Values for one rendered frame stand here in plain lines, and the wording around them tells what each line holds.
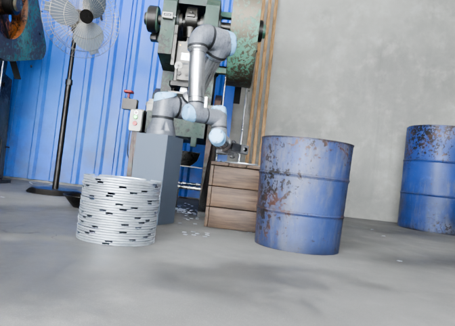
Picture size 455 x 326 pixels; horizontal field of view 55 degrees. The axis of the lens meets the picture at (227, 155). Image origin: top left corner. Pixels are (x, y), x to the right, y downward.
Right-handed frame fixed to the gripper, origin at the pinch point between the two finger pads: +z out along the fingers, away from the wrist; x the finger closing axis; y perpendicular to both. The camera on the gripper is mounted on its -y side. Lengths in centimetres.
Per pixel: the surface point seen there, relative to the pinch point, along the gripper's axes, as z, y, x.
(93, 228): -82, 26, 49
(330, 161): -38, -50, 7
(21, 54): 47, 192, -67
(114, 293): -128, -9, 60
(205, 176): 44, 29, 9
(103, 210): -81, 25, 42
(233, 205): 3.4, -1.9, 27.3
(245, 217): 5.6, -8.9, 32.5
